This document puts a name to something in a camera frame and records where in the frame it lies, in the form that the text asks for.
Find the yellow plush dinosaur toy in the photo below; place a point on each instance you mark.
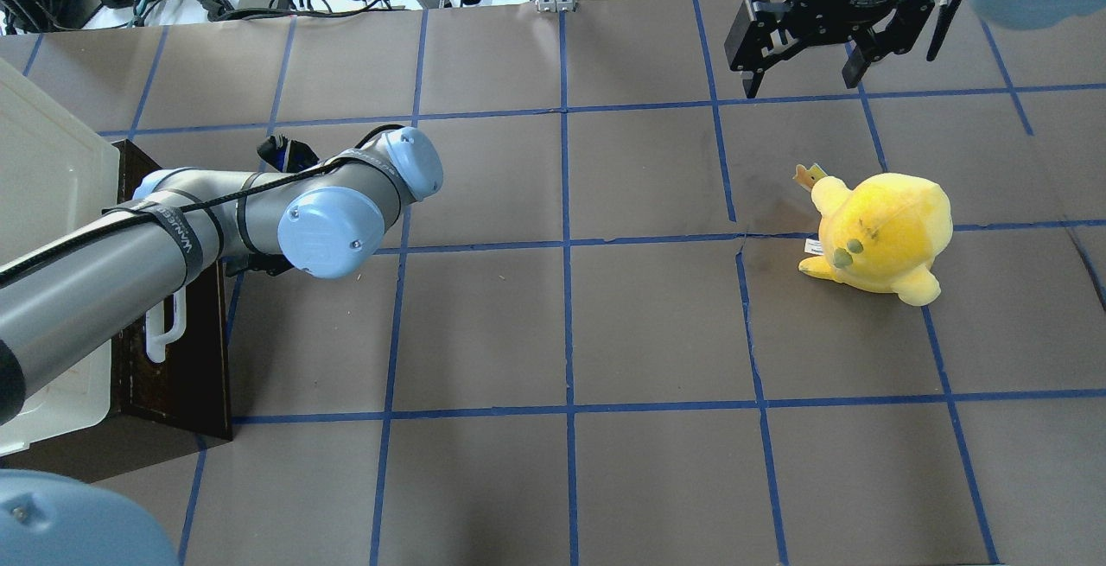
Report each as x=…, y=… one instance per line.
x=882, y=236

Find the dark wooden drawer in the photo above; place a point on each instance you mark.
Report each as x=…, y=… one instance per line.
x=190, y=389

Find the white drawer handle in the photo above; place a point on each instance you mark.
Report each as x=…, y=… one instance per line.
x=163, y=324

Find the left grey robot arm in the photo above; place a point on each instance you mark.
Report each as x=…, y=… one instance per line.
x=63, y=301

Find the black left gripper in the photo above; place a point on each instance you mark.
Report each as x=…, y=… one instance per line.
x=278, y=151

